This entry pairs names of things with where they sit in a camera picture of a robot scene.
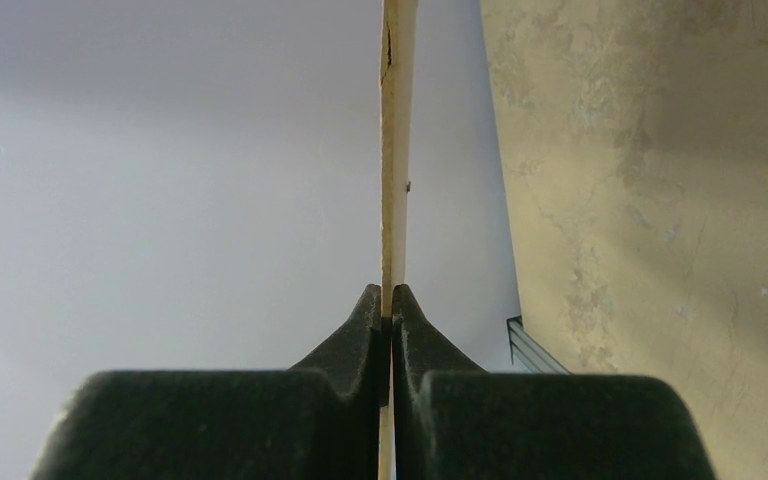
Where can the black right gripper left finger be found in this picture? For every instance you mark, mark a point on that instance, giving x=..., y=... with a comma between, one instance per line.
x=318, y=419

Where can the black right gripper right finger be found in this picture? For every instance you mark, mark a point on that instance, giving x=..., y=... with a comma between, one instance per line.
x=454, y=420

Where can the brown frame backing board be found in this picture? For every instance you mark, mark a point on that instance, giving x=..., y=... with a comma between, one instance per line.
x=395, y=87

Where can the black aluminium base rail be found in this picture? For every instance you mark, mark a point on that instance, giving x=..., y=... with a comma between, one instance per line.
x=527, y=354

